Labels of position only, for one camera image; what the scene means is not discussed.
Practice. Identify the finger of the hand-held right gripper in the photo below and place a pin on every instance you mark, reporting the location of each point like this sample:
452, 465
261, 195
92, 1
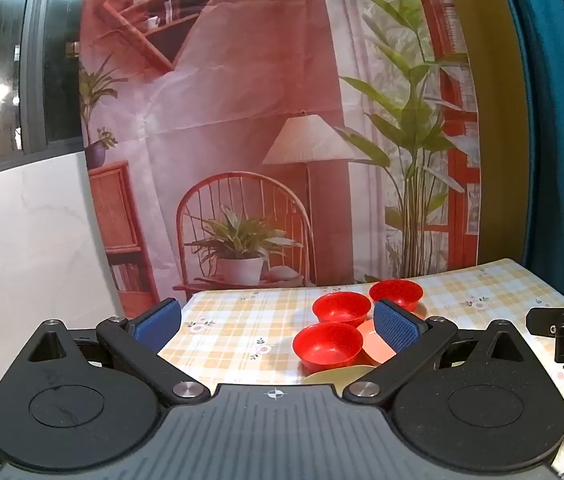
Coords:
542, 324

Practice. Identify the teal curtain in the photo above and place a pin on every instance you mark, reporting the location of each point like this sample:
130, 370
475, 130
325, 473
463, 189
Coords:
557, 110

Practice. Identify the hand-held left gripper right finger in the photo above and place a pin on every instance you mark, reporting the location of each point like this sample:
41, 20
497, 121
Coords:
396, 331

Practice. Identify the yellow checked floral tablecloth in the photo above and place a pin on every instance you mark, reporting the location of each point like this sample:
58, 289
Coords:
234, 325

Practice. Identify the red plastic bowl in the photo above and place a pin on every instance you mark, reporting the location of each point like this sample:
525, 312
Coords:
396, 292
341, 308
328, 344

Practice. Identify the dark framed window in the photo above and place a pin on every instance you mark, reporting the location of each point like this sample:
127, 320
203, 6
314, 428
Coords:
7, 60

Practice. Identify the green square plate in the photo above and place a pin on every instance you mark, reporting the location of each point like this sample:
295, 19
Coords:
334, 375

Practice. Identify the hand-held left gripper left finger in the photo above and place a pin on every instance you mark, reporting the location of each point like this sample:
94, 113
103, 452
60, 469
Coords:
156, 324

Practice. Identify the printed room backdrop cloth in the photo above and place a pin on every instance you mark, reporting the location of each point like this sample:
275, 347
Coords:
262, 85

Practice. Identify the orange plate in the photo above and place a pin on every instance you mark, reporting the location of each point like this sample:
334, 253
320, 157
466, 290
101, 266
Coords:
373, 344

